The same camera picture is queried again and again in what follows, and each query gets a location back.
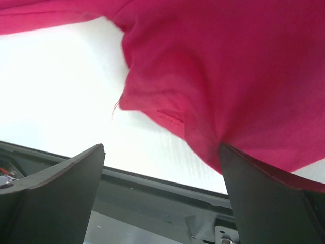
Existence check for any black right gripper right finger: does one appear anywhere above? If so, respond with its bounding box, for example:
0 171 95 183
219 144 324 243

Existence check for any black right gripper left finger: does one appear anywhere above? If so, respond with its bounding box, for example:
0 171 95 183
1 143 105 243

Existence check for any pink t shirt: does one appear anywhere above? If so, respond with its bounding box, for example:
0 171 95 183
1 1 324 172

